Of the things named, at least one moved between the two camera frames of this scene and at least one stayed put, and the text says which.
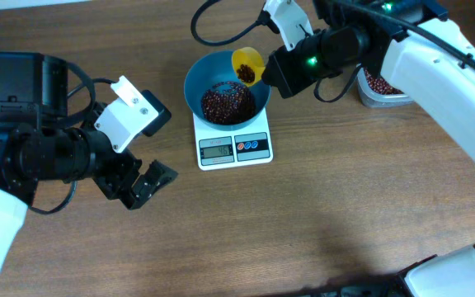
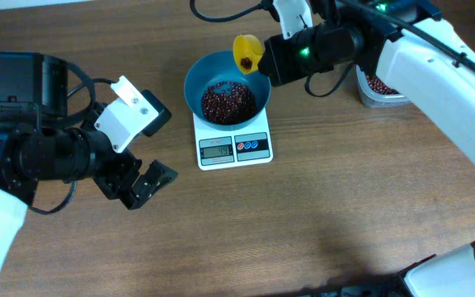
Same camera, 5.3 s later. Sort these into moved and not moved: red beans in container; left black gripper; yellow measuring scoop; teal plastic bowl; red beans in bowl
Moved: yellow measuring scoop
Not moved: teal plastic bowl; red beans in container; left black gripper; red beans in bowl
